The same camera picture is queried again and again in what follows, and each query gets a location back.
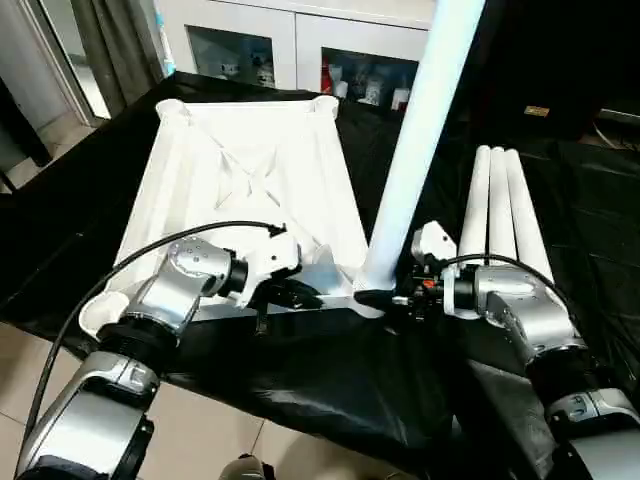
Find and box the white plastic table leg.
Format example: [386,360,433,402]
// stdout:
[458,144,494,262]
[352,0,487,302]
[504,147,555,287]
[487,146,516,259]

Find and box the white plastic table top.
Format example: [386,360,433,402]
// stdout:
[79,96,396,342]

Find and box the black plastic sheet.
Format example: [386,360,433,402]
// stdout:
[0,71,640,480]

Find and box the light blue strip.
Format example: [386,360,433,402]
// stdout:
[157,9,178,79]

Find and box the white glass-door cabinet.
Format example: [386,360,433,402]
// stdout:
[152,0,436,110]

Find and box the black backdrop cloth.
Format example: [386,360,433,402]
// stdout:
[439,0,640,146]

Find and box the grey curtain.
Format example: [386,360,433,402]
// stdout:
[69,0,166,120]

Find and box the black furniture piece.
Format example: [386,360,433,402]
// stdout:
[0,77,52,194]

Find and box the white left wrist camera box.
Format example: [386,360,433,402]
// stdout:
[233,230,303,309]

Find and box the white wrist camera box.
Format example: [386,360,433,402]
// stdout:
[233,230,303,309]
[410,221,476,317]

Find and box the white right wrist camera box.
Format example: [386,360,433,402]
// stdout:
[410,221,476,317]

